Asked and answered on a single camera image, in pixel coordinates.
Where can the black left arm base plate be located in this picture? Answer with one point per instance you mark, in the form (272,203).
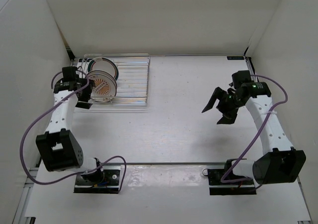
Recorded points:
(109,183)

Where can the orange sunburst plate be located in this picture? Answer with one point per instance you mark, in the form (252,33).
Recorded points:
(105,84)

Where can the green rimmed white plate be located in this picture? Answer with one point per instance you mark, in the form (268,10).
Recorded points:
(103,64)

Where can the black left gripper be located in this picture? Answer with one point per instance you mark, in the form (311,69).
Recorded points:
(88,89)

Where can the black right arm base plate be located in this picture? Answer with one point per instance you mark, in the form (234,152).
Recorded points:
(218,188)

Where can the small black label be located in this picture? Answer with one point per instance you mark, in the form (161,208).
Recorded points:
(232,58)

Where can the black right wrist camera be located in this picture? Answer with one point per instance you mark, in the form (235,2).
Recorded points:
(240,78)

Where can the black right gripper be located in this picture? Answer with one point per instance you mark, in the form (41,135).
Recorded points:
(229,117)

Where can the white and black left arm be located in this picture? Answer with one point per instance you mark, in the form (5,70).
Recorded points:
(58,147)

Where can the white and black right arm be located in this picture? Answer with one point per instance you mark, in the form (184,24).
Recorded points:
(270,158)

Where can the wire dish rack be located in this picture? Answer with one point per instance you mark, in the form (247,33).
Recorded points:
(132,82)

